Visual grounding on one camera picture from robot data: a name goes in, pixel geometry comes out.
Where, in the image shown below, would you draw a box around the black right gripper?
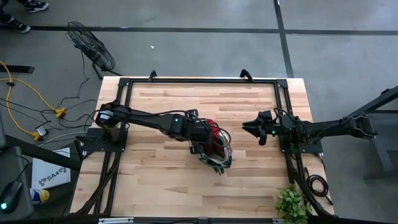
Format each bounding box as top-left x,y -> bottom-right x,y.
242,110 -> 282,146

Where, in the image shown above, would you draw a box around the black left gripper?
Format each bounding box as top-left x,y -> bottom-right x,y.
186,108 -> 216,155

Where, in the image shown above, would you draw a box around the red glove black fingertips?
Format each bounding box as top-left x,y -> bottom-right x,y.
205,118 -> 229,158

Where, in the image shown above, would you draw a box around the beige green canvas gardening bag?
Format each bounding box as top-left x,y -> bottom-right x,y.
198,119 -> 233,175

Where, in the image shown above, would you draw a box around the green artificial plant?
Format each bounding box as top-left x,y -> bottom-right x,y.
274,183 -> 313,224

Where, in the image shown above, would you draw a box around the black metal stand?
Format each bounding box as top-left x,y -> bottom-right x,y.
343,85 -> 398,183

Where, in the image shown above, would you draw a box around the black floor fan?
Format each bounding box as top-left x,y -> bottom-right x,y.
65,21 -> 123,80

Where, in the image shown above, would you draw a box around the white SA4 box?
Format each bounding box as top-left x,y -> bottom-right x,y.
30,147 -> 72,190

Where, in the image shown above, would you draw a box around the blue yellow white can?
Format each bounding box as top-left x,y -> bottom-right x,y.
29,187 -> 50,205

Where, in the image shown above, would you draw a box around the black floor bar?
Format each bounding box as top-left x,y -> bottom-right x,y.
0,65 -> 35,74

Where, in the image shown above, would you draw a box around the black computer mouse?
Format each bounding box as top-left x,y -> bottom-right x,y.
0,180 -> 24,215

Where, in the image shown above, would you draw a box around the person's shoe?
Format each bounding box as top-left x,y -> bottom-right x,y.
24,0 -> 50,13
11,19 -> 32,34

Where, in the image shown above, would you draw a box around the person's leg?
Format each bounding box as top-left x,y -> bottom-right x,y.
0,7 -> 13,23

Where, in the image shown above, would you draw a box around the black aluminium table frame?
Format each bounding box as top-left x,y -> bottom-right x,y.
70,77 -> 336,218

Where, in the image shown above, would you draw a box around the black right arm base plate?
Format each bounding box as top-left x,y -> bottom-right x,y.
277,128 -> 325,156

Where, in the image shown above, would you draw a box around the coiled black cable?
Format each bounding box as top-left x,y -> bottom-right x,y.
303,167 -> 334,206

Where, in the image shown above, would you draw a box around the black rail silver brackets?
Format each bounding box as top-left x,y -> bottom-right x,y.
0,214 -> 398,224

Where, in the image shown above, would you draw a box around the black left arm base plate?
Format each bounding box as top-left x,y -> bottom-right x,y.
75,127 -> 129,154

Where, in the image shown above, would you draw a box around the black fan power cable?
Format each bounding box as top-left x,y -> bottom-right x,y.
58,51 -> 91,108

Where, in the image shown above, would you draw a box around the white floor cable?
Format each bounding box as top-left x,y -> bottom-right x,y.
43,132 -> 88,146

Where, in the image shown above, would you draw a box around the yellow floor extension cable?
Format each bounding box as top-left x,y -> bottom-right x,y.
0,60 -> 68,141

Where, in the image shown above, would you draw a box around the black diagonal desk rail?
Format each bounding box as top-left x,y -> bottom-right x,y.
4,134 -> 82,171

